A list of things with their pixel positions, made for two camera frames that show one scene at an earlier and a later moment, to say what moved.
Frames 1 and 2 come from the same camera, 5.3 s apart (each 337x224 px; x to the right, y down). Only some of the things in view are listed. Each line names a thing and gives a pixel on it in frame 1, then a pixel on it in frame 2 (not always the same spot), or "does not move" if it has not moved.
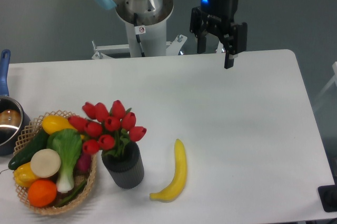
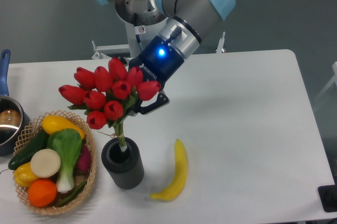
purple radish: (83, 165) does not move
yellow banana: (172, 190) does not move
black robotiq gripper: (218, 9) to (159, 62)
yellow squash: (52, 123) does not move
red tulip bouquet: (109, 132) to (106, 94)
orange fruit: (42, 193) does not move
